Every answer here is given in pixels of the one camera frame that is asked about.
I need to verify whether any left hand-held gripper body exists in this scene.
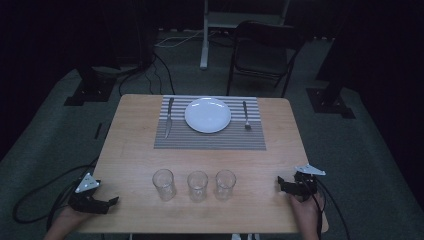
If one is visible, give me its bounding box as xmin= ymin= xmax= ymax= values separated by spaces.
xmin=68 ymin=172 xmax=103 ymax=215

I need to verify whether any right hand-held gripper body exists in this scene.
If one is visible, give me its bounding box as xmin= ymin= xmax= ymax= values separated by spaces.
xmin=292 ymin=164 xmax=327 ymax=203

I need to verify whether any person's left hand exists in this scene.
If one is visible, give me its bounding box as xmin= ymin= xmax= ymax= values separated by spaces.
xmin=57 ymin=205 xmax=95 ymax=234

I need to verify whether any person's right hand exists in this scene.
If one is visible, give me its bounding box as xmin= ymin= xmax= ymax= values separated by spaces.
xmin=287 ymin=192 xmax=326 ymax=232

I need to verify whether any clear drinking glass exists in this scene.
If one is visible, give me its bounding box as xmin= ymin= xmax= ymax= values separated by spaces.
xmin=214 ymin=169 xmax=237 ymax=202
xmin=152 ymin=168 xmax=177 ymax=202
xmin=186 ymin=170 xmax=209 ymax=203

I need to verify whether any metal fork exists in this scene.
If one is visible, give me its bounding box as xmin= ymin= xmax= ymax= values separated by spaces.
xmin=241 ymin=100 xmax=252 ymax=131

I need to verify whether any striped grey placemat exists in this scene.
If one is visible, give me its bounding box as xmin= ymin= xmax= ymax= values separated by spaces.
xmin=153 ymin=95 xmax=267 ymax=151

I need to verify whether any white round plate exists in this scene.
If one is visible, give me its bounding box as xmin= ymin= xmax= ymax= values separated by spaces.
xmin=184 ymin=96 xmax=232 ymax=134

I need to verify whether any metal table knife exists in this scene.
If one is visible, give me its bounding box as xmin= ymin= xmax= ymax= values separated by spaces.
xmin=163 ymin=96 xmax=175 ymax=140

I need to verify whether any black folding chair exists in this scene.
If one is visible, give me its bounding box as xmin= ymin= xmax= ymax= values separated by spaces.
xmin=226 ymin=20 xmax=307 ymax=99

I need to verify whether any white metal stand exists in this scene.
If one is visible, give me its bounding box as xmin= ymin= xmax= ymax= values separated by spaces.
xmin=198 ymin=0 xmax=292 ymax=71

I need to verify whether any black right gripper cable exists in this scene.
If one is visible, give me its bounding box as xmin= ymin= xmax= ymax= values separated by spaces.
xmin=311 ymin=178 xmax=351 ymax=240

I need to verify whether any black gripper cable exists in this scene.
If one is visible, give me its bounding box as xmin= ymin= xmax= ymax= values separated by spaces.
xmin=311 ymin=178 xmax=351 ymax=240
xmin=12 ymin=156 xmax=101 ymax=231

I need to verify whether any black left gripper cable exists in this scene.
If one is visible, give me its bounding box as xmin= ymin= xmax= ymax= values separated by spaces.
xmin=12 ymin=156 xmax=101 ymax=231

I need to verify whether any black stand with base plate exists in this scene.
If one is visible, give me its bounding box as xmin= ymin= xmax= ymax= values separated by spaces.
xmin=63 ymin=63 xmax=118 ymax=107
xmin=305 ymin=49 xmax=357 ymax=120

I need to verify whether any black floor cable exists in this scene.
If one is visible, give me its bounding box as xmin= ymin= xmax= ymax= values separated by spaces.
xmin=118 ymin=51 xmax=176 ymax=98

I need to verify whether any white floor cable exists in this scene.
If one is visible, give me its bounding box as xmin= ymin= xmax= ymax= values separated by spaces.
xmin=154 ymin=29 xmax=218 ymax=49

